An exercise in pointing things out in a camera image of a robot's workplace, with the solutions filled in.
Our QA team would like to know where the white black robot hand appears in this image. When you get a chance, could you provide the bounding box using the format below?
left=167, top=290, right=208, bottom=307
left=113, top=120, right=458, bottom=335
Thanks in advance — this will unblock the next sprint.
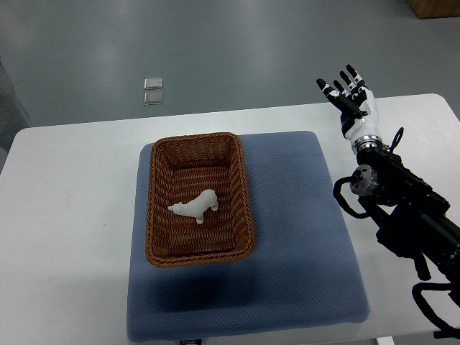
left=316, top=65, right=382, bottom=154

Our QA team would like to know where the white toy bear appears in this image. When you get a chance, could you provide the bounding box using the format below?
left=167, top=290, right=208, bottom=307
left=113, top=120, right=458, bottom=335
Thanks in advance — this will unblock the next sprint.
left=167, top=189, right=219, bottom=224

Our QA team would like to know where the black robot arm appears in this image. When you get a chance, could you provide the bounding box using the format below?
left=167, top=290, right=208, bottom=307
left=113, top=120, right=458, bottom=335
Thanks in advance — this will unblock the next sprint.
left=333, top=129, right=459, bottom=339

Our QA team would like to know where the brown wicker basket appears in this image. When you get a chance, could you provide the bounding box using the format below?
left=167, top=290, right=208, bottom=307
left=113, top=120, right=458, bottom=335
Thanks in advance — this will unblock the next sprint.
left=145, top=132, right=256, bottom=268

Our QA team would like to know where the brown cardboard box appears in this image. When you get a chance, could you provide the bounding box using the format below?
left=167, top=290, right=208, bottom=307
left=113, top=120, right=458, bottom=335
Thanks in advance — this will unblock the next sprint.
left=407, top=0, right=459, bottom=19

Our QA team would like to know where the blue padded mat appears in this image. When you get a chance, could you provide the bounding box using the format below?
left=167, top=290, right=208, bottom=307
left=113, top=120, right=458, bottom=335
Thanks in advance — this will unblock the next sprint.
left=127, top=131, right=369, bottom=342

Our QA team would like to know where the upper metal floor plate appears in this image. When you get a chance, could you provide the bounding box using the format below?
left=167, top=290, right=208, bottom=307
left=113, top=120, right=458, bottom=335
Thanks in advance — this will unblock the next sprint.
left=144, top=77, right=162, bottom=90

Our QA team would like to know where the grey trouser leg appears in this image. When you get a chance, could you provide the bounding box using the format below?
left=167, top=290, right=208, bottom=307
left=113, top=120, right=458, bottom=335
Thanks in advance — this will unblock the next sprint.
left=0, top=64, right=32, bottom=153

